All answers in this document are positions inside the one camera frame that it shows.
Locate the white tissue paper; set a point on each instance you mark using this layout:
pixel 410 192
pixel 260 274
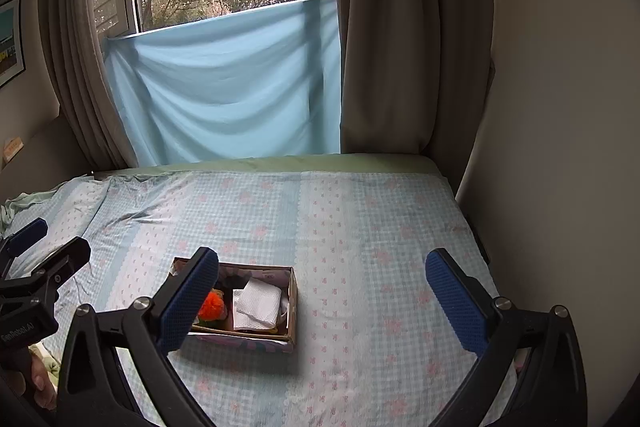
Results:
pixel 258 307

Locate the brown curtain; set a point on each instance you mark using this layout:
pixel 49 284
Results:
pixel 415 78
pixel 75 66

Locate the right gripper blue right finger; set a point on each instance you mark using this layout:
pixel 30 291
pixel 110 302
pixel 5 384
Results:
pixel 551 387

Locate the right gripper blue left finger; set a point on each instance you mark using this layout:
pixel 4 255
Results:
pixel 93 389

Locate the framed wall picture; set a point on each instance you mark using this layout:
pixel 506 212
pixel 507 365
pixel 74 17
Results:
pixel 11 46

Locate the black scrunchie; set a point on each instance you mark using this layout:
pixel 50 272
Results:
pixel 231 277

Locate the orange fluffy pompom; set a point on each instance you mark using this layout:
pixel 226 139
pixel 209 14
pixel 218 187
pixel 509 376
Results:
pixel 214 308

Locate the brown curtain right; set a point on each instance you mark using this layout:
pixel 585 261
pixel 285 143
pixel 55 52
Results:
pixel 415 78

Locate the brown curtain left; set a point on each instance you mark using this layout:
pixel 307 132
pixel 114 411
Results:
pixel 75 66

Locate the cardboard box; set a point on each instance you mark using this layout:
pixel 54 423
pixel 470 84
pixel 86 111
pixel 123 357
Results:
pixel 281 340

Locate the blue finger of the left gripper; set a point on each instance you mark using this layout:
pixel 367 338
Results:
pixel 22 236

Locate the light blue hanging cloth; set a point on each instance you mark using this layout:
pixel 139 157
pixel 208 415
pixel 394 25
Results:
pixel 258 83

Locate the patterned bed sheet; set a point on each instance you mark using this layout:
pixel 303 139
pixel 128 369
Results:
pixel 340 242

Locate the person left hand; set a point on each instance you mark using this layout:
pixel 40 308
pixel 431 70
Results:
pixel 45 393

